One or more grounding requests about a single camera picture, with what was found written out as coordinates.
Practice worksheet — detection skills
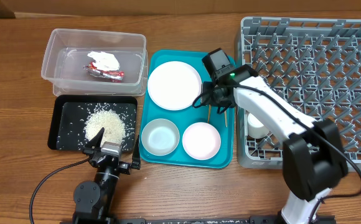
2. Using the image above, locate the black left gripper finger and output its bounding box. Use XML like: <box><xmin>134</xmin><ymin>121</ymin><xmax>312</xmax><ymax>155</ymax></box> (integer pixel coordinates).
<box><xmin>131</xmin><ymin>136</ymin><xmax>141</xmax><ymax>170</ymax></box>
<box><xmin>85</xmin><ymin>128</ymin><xmax>105</xmax><ymax>151</ymax></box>

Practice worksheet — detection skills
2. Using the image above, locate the wooden chopstick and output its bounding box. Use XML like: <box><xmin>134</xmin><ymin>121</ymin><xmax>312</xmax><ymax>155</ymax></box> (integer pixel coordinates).
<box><xmin>223</xmin><ymin>111</ymin><xmax>228</xmax><ymax>128</ymax></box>
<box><xmin>207</xmin><ymin>104</ymin><xmax>212</xmax><ymax>123</ymax></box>

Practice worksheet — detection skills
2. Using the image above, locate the grey bowl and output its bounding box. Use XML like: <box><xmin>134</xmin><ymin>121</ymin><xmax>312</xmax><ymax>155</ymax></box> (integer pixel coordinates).
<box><xmin>141</xmin><ymin>118</ymin><xmax>180</xmax><ymax>156</ymax></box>

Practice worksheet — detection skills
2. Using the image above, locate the pink-white bowl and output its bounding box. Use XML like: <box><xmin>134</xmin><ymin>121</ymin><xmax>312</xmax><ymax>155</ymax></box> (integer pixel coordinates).
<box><xmin>182</xmin><ymin>122</ymin><xmax>222</xmax><ymax>161</ymax></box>

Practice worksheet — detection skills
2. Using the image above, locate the white cup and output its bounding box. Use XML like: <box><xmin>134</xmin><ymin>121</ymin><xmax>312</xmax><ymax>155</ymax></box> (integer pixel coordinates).
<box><xmin>247</xmin><ymin>113</ymin><xmax>270</xmax><ymax>139</ymax></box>

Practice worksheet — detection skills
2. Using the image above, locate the red snack wrapper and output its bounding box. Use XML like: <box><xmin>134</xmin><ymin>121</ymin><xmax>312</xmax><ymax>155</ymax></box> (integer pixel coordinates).
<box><xmin>83</xmin><ymin>63</ymin><xmax>124</xmax><ymax>82</ymax></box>

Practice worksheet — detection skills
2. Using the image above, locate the white napkin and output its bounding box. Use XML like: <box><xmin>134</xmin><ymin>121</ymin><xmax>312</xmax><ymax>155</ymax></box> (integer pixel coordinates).
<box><xmin>87</xmin><ymin>51</ymin><xmax>120</xmax><ymax>71</ymax></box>

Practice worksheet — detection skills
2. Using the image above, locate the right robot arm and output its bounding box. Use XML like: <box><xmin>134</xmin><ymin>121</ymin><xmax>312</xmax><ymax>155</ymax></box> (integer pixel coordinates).
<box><xmin>199</xmin><ymin>64</ymin><xmax>348</xmax><ymax>223</ymax></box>

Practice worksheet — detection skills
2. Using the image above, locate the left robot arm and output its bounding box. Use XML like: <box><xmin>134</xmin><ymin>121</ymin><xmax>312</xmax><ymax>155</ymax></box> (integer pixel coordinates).
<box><xmin>72</xmin><ymin>128</ymin><xmax>141</xmax><ymax>224</ymax></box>

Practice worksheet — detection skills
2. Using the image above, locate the grey dishwasher rack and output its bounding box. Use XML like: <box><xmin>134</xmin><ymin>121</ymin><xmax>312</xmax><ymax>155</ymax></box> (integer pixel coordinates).
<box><xmin>235</xmin><ymin>17</ymin><xmax>361</xmax><ymax>169</ymax></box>

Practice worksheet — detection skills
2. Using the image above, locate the pile of rice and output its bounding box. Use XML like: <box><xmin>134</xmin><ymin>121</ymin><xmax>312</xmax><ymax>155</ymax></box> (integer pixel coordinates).
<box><xmin>84</xmin><ymin>111</ymin><xmax>126</xmax><ymax>144</ymax></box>

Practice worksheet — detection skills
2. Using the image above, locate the black plastic tray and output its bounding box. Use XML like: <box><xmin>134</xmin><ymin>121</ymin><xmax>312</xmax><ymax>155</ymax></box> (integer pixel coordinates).
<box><xmin>47</xmin><ymin>95</ymin><xmax>138</xmax><ymax>152</ymax></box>

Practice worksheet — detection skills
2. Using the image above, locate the large white plate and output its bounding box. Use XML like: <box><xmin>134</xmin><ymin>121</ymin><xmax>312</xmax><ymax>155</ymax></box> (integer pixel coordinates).
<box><xmin>148</xmin><ymin>61</ymin><xmax>202</xmax><ymax>111</ymax></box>

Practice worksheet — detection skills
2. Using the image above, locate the teal serving tray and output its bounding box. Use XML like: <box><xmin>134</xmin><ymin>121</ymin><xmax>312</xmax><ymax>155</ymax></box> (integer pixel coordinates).
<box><xmin>139</xmin><ymin>49</ymin><xmax>235</xmax><ymax>169</ymax></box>

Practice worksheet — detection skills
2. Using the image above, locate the clear plastic bin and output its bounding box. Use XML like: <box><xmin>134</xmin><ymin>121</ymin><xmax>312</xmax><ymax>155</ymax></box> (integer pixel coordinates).
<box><xmin>41</xmin><ymin>29</ymin><xmax>148</xmax><ymax>96</ymax></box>

